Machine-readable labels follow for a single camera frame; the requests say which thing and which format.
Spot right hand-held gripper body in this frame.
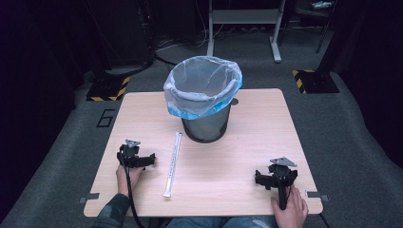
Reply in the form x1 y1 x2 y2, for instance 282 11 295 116
268 157 298 211

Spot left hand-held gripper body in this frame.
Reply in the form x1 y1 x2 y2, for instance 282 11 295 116
116 139 143 169

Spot clear plastic tube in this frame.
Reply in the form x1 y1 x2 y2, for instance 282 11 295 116
163 131 183 199

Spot dark mesh trash can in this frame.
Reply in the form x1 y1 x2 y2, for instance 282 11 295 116
181 103 232 144

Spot white and blue bin liner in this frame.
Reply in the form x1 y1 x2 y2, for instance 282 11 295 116
163 55 243 121

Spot person's left hand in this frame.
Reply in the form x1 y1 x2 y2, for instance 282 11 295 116
115 164 145 197

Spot person's right hand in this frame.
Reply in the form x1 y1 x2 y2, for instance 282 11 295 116
270 183 309 228

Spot grey tape strip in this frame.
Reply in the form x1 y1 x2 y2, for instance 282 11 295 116
305 190 330 202
78 192 101 204

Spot person's legs in jeans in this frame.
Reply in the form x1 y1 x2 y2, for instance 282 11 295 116
165 216 280 228

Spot black curved stand base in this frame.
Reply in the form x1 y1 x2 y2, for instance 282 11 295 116
104 51 157 78

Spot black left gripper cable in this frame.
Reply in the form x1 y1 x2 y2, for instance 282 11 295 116
119 153 148 228

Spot black yellow striped base plate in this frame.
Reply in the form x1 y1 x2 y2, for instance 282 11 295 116
86 75 131 103
292 68 341 95

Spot floor cables bundle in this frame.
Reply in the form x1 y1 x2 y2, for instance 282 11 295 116
154 27 211 53

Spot black stand post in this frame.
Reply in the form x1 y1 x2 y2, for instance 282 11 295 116
317 0 353 76

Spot white metal desk frame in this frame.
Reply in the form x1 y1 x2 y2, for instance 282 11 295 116
206 0 288 64

